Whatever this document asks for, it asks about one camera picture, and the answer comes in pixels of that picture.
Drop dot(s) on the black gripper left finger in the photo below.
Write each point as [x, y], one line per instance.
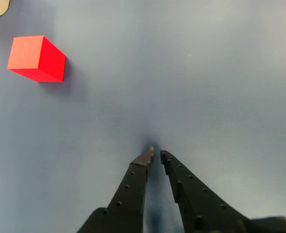
[128, 194]

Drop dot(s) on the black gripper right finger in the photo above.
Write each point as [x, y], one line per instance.
[201, 206]

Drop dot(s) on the blue-grey table mat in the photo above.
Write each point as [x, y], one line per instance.
[181, 72]

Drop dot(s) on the red cube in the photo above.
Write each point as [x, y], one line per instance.
[36, 58]

